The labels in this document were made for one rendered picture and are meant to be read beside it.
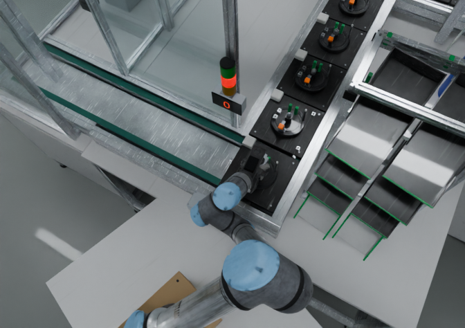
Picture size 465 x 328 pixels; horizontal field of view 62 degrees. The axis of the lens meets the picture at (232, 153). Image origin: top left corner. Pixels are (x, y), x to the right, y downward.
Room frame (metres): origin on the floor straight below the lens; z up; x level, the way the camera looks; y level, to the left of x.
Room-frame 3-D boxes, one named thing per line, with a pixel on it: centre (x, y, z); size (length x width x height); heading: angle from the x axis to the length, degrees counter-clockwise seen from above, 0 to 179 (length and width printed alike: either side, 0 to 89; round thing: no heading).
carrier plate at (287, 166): (0.57, -0.10, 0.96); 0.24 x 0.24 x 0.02; 57
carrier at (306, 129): (0.79, -0.24, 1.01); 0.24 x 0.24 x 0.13; 57
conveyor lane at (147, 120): (0.76, 0.14, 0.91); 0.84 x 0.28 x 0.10; 57
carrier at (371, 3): (1.41, -0.64, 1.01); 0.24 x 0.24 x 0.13; 57
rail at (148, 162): (0.59, 0.21, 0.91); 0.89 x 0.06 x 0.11; 57
